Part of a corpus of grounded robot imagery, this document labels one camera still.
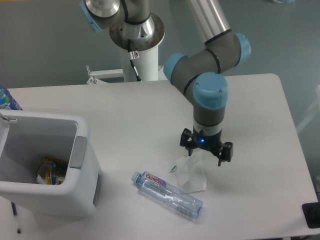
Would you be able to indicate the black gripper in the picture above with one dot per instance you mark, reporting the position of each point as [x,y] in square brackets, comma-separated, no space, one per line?
[212,143]

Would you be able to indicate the clear plastic bag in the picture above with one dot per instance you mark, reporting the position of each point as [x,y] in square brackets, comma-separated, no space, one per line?
[190,172]

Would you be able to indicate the clear plastic water bottle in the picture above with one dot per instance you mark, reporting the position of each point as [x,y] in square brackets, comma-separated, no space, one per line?
[167,194]

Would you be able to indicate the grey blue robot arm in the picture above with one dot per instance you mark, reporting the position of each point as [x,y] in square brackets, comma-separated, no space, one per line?
[199,77]

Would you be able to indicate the white trash can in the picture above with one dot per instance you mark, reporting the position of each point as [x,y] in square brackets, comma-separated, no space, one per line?
[26,138]

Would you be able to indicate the black device at edge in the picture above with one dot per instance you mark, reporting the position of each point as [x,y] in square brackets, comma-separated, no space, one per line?
[311,213]

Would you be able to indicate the colourful snack wrapper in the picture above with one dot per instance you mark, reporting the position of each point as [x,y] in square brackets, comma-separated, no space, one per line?
[52,171]

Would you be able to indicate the black pen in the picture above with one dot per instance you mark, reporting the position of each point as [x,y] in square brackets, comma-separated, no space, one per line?
[15,216]

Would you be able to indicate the blue labelled bottle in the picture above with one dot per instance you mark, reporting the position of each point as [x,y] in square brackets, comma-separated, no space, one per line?
[7,102]

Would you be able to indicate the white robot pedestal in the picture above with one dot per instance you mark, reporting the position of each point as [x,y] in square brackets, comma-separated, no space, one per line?
[138,46]

